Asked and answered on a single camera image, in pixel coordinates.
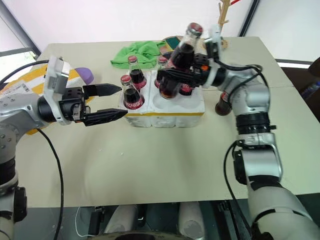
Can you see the dark chair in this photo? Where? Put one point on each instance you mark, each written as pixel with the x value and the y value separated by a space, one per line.
pixel 312 80

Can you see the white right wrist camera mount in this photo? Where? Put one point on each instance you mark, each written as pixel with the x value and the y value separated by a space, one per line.
pixel 215 37

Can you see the black window frame bar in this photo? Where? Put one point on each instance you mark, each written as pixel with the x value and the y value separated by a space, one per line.
pixel 248 18
pixel 22 32

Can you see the white foam crate yellow tape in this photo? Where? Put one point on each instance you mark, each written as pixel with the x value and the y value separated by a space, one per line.
pixel 170 117

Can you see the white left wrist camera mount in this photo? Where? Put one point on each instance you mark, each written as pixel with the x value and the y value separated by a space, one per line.
pixel 56 75

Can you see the glass cola bottle red cap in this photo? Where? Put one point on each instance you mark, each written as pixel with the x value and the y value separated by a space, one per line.
pixel 183 53
pixel 162 65
pixel 137 76
pixel 221 107
pixel 131 98
pixel 186 90

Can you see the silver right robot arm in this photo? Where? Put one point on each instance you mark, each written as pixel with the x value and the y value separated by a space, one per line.
pixel 255 95

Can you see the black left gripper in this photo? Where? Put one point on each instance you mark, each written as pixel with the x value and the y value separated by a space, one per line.
pixel 71 102

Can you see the black device under table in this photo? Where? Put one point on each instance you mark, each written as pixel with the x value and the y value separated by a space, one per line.
pixel 96 220

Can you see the white robot leg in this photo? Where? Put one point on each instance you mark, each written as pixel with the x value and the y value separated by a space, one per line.
pixel 190 217
pixel 120 220

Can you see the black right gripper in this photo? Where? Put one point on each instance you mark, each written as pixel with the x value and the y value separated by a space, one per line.
pixel 201 71

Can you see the colourful patterned board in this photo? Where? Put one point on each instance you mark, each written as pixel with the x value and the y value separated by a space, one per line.
pixel 173 42

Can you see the wooden peg rack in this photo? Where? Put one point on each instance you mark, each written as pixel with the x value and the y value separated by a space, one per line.
pixel 223 15

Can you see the purple rounded object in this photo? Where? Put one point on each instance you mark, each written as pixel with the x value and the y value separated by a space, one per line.
pixel 85 73

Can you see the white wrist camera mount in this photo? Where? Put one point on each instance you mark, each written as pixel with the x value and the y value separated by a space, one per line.
pixel 56 75
pixel 215 37

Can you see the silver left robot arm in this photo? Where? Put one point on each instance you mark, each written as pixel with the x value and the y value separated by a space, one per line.
pixel 17 110

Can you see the green cloth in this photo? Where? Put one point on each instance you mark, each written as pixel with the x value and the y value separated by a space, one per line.
pixel 140 52

